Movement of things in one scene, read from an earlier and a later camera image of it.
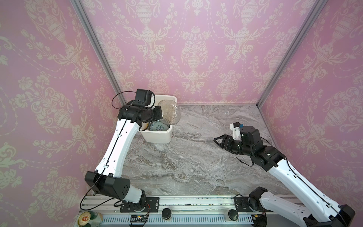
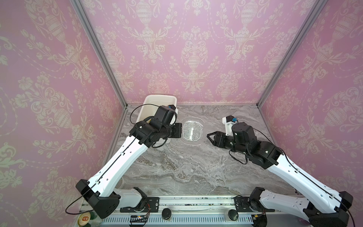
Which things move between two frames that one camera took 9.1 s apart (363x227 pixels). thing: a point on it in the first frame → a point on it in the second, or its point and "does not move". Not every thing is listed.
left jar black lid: [166, 213] does not move
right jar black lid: [233, 214] does not move
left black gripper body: [153, 114] → [171, 131]
